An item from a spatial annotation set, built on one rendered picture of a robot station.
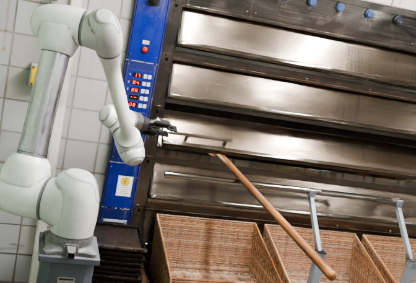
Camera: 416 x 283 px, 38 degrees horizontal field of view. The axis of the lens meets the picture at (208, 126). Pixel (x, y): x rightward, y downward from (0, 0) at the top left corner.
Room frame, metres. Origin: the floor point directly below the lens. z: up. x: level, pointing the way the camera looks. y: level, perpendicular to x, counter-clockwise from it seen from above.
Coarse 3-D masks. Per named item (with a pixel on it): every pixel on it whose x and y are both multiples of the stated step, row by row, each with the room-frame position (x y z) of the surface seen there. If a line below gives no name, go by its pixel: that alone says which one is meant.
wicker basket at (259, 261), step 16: (160, 224) 2.93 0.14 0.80; (176, 224) 2.97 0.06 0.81; (192, 224) 2.99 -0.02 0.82; (208, 224) 3.02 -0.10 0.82; (224, 224) 3.04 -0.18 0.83; (240, 224) 3.07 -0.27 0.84; (256, 224) 3.09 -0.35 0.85; (160, 240) 2.78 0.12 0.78; (176, 240) 2.95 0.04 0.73; (192, 240) 2.97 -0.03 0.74; (208, 240) 3.00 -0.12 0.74; (240, 240) 3.06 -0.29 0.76; (256, 240) 3.03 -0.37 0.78; (160, 256) 2.72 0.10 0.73; (176, 256) 2.93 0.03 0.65; (192, 256) 2.95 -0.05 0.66; (208, 256) 2.98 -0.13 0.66; (224, 256) 3.01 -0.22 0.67; (240, 256) 3.04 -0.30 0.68; (256, 256) 3.00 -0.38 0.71; (160, 272) 2.67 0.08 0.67; (176, 272) 2.88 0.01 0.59; (192, 272) 2.91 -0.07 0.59; (208, 272) 2.95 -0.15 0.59; (224, 272) 2.99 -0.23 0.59; (240, 272) 3.02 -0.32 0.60; (256, 272) 2.94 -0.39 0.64; (272, 272) 2.77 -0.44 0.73
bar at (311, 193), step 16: (176, 176) 2.61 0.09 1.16; (192, 176) 2.63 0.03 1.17; (208, 176) 2.66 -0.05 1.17; (304, 192) 2.78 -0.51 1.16; (320, 192) 2.81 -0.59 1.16; (336, 192) 2.84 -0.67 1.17; (400, 208) 2.92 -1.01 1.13; (400, 224) 2.87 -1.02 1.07; (320, 240) 2.64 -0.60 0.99; (320, 272) 2.58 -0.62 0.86
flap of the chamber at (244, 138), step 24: (168, 120) 2.97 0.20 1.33; (192, 120) 3.01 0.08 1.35; (216, 120) 3.06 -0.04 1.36; (216, 144) 2.98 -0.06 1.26; (240, 144) 3.02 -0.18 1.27; (264, 144) 3.07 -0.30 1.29; (288, 144) 3.13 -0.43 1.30; (312, 144) 3.18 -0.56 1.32; (336, 144) 3.23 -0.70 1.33; (360, 144) 3.29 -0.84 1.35; (384, 144) 3.35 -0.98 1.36; (336, 168) 3.15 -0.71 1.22; (384, 168) 3.24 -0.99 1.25; (408, 168) 3.30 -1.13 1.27
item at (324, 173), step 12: (156, 156) 2.96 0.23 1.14; (168, 156) 2.98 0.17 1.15; (180, 156) 2.99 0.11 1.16; (192, 156) 3.01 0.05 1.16; (204, 156) 3.03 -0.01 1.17; (216, 156) 3.05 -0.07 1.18; (228, 156) 3.11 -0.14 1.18; (264, 168) 3.12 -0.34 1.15; (276, 168) 3.14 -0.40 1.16; (288, 168) 3.16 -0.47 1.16; (300, 168) 3.18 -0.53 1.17; (312, 168) 3.21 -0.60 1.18; (324, 168) 3.27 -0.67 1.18; (348, 180) 3.27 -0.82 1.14; (360, 180) 3.29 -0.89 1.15; (372, 180) 3.31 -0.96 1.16; (384, 180) 3.33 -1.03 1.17; (396, 180) 3.35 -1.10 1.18; (408, 180) 3.40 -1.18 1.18
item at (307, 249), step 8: (224, 160) 2.91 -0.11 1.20; (232, 168) 2.78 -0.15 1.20; (240, 176) 2.66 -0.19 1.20; (248, 184) 2.56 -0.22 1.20; (256, 192) 2.45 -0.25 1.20; (264, 200) 2.36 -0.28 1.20; (264, 208) 2.33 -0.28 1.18; (272, 208) 2.28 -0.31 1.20; (272, 216) 2.24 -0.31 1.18; (280, 216) 2.20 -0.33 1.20; (280, 224) 2.15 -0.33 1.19; (288, 224) 2.12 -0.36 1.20; (288, 232) 2.07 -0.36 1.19; (296, 232) 2.05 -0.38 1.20; (296, 240) 2.01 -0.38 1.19; (304, 240) 1.99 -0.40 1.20; (304, 248) 1.94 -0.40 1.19; (312, 248) 1.93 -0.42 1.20; (312, 256) 1.88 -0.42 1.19; (320, 256) 1.87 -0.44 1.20; (320, 264) 1.82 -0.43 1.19; (328, 272) 1.77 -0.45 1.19
